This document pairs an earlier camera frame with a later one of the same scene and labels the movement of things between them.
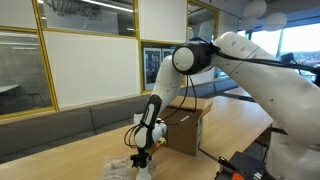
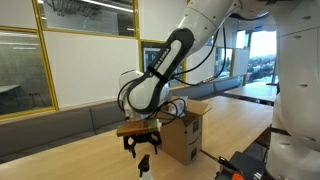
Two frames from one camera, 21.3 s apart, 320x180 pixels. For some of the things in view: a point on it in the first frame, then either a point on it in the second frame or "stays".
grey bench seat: x=27 y=135 stays
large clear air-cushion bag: x=121 y=168 -> x=177 y=110
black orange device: x=244 y=165 stays
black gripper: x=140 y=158 -> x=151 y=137
